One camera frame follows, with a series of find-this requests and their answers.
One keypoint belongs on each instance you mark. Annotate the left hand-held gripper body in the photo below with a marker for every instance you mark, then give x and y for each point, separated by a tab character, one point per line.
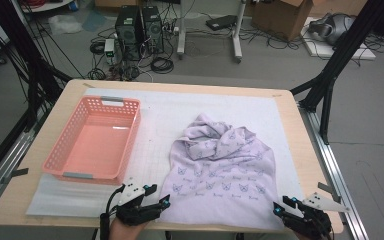
133	210

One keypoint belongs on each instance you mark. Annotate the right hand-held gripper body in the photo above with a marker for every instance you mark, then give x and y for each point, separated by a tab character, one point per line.
310	220

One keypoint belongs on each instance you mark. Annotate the lilac towel with cat print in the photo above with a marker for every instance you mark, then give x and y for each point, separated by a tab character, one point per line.
220	173

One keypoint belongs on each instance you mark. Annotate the person's left hand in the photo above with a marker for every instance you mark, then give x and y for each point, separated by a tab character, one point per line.
123	233

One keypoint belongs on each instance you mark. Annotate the pink perforated plastic basket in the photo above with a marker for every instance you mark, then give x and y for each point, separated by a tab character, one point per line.
93	150

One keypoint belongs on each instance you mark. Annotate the white foam mat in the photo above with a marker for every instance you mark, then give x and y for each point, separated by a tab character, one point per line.
180	106

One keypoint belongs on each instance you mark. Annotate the white power supply box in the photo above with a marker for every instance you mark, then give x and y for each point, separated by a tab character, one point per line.
109	50

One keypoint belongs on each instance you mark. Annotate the white flat board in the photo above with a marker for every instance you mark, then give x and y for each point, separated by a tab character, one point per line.
323	50

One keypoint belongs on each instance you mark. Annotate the black computer tower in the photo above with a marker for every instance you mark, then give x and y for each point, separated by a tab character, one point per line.
128	33
153	30

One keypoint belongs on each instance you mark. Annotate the white metal stand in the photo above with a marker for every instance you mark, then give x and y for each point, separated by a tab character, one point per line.
181	33

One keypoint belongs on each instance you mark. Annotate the grey rounded device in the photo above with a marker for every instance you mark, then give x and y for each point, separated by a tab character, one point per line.
333	28

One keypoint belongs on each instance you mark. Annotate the black flat device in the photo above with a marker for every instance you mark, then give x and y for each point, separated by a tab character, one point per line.
221	22

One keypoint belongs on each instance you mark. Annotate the brown cardboard box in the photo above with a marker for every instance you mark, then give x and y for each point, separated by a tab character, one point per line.
280	20

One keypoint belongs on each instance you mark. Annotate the clear plastic bag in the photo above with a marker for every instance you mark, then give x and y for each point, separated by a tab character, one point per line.
63	24

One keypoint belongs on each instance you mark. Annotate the grey metal bracket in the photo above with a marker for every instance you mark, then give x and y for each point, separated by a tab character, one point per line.
18	172
326	187

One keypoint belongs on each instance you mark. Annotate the aluminium rail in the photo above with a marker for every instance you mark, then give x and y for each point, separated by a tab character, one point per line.
330	160
20	143

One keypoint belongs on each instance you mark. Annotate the black metal frame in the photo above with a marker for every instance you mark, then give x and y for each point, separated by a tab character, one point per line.
20	40
340	50

